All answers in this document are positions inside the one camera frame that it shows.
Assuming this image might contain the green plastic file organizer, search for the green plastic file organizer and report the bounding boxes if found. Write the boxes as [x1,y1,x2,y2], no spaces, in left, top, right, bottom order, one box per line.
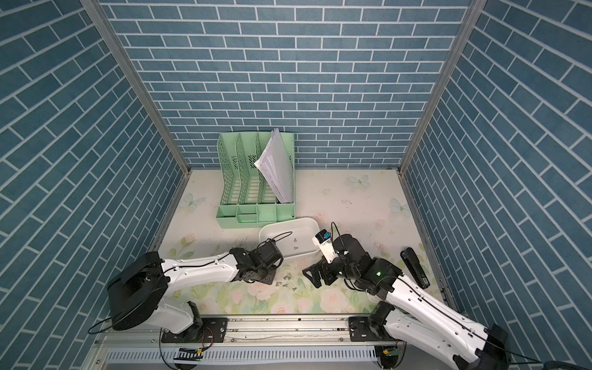
[216,132,295,229]

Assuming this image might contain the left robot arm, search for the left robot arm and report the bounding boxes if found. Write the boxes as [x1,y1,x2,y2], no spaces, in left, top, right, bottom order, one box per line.
[88,240,284,337]

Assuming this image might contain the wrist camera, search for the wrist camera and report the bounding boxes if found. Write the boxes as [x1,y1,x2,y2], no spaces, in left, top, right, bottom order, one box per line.
[312,229,338,264]
[257,239,284,267]

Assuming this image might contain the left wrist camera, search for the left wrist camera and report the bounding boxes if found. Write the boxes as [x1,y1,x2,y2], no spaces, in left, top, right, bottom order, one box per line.
[257,239,284,267]

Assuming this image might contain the white plastic storage box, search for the white plastic storage box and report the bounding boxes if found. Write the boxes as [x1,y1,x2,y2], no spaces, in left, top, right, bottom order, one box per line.
[259,217,321,260]

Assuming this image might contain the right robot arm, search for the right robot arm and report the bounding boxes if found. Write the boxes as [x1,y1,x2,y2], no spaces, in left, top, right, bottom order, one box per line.
[302,253,511,369]

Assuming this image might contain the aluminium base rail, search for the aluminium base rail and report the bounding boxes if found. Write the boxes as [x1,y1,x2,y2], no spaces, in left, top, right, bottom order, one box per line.
[92,314,482,348]

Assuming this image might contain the white paper stack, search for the white paper stack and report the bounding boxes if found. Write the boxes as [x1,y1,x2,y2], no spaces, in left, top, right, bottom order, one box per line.
[254,129,294,204]

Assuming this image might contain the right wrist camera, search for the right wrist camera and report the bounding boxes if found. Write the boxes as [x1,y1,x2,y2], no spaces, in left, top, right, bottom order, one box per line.
[312,229,338,264]

